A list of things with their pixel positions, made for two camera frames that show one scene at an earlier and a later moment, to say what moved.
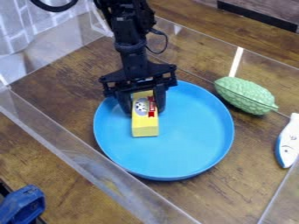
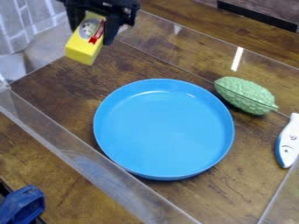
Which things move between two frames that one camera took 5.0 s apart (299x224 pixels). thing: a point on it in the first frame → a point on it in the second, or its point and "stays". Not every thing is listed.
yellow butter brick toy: (144, 114) → (87, 40)
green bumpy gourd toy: (245, 96) stays
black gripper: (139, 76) → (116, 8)
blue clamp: (21, 205) stays
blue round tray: (195, 135) stays
